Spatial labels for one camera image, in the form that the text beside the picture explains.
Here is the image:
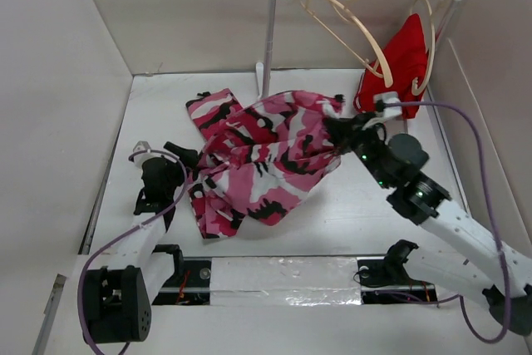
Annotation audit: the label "silver tape strip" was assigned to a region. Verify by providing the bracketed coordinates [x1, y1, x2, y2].
[209, 256, 362, 307]

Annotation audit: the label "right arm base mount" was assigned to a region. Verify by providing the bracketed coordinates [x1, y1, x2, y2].
[353, 239, 438, 305]

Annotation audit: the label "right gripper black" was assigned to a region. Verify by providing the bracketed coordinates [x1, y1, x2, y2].
[324, 110, 391, 189]

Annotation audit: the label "red garment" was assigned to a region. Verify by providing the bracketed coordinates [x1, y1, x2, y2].
[353, 13, 427, 112]

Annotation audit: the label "pink camouflage trousers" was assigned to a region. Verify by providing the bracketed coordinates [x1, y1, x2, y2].
[186, 89, 344, 239]

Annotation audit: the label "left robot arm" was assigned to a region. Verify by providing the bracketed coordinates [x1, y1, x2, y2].
[77, 141, 199, 353]

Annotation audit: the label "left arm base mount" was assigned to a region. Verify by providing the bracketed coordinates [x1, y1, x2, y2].
[152, 244, 212, 306]

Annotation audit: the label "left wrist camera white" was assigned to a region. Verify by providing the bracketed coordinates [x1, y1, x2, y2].
[131, 141, 152, 169]

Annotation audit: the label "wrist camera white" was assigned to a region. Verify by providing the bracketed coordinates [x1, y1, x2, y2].
[373, 91, 402, 121]
[131, 141, 152, 169]

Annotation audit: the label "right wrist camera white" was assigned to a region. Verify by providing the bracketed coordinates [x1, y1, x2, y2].
[373, 91, 402, 121]

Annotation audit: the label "wooden hanger with red garment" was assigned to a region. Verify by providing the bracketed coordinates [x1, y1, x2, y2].
[409, 0, 455, 96]

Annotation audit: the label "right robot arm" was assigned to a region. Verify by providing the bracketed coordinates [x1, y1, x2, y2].
[324, 113, 531, 337]

